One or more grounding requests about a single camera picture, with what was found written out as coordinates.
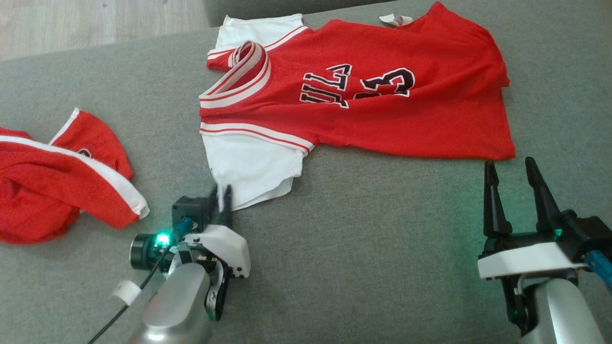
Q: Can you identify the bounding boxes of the grey fabric sofa seat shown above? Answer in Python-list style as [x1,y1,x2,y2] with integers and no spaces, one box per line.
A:
[0,0,612,344]

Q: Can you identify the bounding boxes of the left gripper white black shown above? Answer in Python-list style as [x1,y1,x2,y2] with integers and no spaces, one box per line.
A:
[181,185,251,280]

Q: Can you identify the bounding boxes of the red basketball shorts white stripe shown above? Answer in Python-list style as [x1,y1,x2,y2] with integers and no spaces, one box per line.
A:
[0,107,150,245]

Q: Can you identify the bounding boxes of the teal left camera cable connector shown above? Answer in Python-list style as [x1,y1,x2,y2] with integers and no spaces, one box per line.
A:
[171,217,197,243]

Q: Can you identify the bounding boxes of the teal camera cable connector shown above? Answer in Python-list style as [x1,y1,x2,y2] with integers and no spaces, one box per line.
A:
[584,249,612,290]
[171,217,197,243]

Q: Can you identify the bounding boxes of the white cable clip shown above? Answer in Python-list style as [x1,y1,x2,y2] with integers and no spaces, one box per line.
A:
[111,280,142,307]

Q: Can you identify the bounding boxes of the black cylinder with silver rim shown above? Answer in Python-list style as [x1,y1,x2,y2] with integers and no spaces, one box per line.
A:
[130,232,173,271]

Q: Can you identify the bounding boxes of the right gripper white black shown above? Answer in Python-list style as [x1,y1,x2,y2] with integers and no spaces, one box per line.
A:
[477,156,587,281]

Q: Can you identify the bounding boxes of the red basketball jersey white sleeves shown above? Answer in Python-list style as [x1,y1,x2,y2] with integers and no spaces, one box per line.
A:
[198,1,517,212]

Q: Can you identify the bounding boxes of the grey fabric sofa cushion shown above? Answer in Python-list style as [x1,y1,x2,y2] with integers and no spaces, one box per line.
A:
[203,0,397,28]

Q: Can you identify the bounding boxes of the teal right camera cable connector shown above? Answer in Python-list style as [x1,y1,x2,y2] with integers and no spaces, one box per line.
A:
[584,249,612,290]

